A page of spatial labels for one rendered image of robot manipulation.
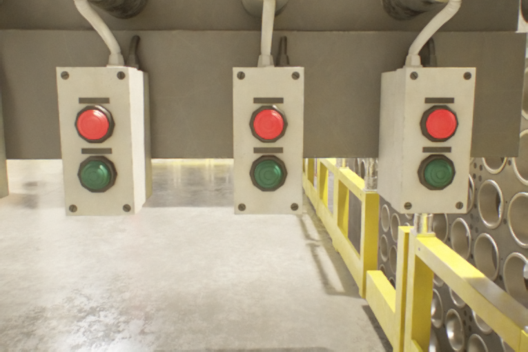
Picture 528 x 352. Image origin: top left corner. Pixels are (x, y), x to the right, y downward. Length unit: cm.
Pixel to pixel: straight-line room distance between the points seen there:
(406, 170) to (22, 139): 44
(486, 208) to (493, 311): 184
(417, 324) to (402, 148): 83
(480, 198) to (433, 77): 221
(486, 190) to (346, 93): 215
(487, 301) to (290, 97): 56
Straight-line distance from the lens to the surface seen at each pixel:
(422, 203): 49
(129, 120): 46
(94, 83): 47
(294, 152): 45
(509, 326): 84
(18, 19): 63
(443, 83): 48
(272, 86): 44
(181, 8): 58
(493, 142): 62
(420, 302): 123
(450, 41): 59
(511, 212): 242
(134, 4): 55
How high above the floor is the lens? 74
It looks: 8 degrees down
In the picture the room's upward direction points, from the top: straight up
